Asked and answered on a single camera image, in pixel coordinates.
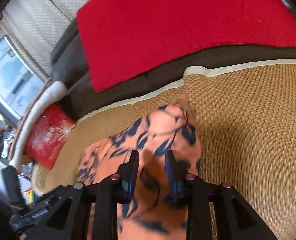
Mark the red knitted blanket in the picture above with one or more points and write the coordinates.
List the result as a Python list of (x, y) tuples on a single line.
[(125, 38)]

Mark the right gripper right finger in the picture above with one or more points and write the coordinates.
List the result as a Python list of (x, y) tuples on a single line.
[(213, 210)]

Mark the orange floral garment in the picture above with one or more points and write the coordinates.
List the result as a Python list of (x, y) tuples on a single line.
[(152, 213)]

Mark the folded white maroon quilt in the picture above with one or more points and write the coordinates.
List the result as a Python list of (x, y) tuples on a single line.
[(50, 93)]

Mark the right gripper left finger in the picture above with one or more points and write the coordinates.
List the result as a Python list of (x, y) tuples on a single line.
[(89, 210)]

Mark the woven bamboo seat mat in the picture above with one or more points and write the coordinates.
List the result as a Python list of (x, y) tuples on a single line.
[(246, 122)]

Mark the red gift box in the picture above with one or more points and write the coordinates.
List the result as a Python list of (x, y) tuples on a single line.
[(49, 135)]

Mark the beige dotted curtain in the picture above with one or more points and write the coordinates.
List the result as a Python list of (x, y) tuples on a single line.
[(35, 27)]

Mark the dark brown leather sofa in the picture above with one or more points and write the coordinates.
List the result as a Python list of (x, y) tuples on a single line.
[(70, 66)]

